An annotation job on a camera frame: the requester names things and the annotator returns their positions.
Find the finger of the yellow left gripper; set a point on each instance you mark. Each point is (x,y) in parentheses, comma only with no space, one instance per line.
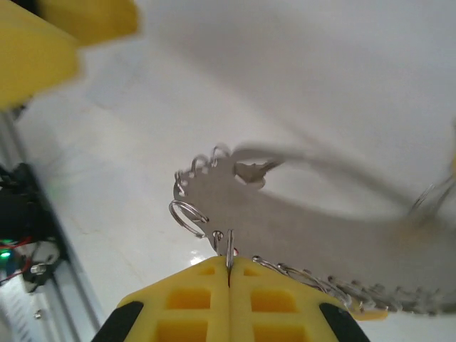
(32,57)
(103,18)

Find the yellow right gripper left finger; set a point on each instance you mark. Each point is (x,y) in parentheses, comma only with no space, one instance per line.
(185,303)

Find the aluminium rail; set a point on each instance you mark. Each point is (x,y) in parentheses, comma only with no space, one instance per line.
(71,267)

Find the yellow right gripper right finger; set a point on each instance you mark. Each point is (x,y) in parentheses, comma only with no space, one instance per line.
(278,303)

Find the large silver keyring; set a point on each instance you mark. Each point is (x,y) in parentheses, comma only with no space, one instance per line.
(171,211)

